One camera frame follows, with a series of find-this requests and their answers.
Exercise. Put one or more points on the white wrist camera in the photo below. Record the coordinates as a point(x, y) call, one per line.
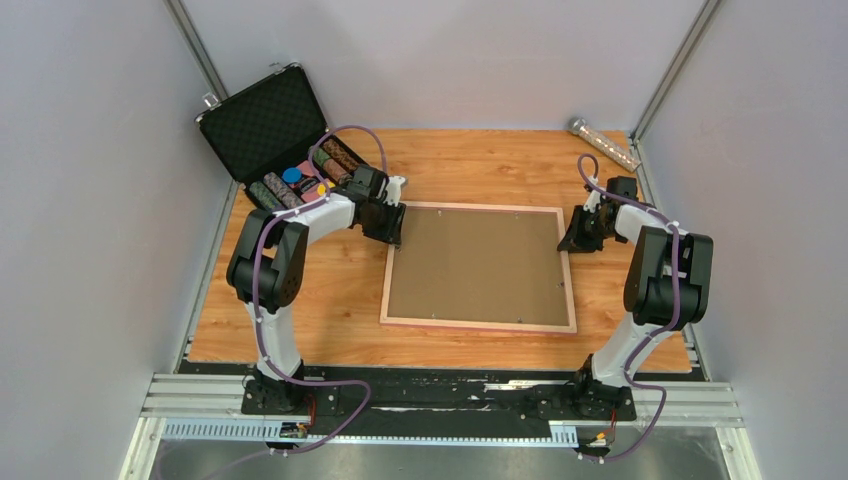
point(393, 190)
point(595, 195)

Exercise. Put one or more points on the blue poker chip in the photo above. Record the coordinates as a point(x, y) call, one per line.
point(292, 175)

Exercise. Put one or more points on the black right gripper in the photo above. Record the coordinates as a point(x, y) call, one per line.
point(575, 241)

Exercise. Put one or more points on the glittery silver tube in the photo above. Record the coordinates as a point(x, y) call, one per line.
point(578, 126)

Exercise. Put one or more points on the wooden picture frame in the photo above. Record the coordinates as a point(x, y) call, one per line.
point(570, 298)

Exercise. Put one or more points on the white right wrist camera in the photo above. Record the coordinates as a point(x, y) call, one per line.
point(595, 195)

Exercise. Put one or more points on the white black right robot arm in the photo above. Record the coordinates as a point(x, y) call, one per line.
point(666, 287)

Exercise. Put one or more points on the brown backing board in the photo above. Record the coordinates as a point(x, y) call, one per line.
point(477, 265)

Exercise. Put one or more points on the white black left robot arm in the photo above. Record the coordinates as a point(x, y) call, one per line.
point(267, 267)

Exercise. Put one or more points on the aluminium front rail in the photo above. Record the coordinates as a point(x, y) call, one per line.
point(187, 407)

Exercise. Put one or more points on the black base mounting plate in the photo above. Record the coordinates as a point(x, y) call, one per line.
point(437, 397)

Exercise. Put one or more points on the aluminium enclosure post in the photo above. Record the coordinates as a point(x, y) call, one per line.
point(185, 24)
point(691, 40)

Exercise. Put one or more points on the black poker chip case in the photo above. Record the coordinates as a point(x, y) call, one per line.
point(275, 124)

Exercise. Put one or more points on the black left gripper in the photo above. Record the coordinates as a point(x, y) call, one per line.
point(392, 232)

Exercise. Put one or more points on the left aluminium enclosure post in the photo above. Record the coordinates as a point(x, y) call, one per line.
point(185, 24)

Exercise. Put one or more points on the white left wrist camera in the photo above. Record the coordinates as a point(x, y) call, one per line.
point(393, 190)

